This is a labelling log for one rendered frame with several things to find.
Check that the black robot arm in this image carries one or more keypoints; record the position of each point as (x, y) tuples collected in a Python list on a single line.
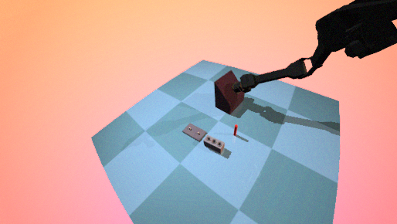
[(371, 41)]

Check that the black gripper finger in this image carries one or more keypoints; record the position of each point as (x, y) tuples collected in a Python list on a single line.
[(348, 20)]

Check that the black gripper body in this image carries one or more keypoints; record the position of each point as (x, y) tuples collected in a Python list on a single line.
[(326, 33)]

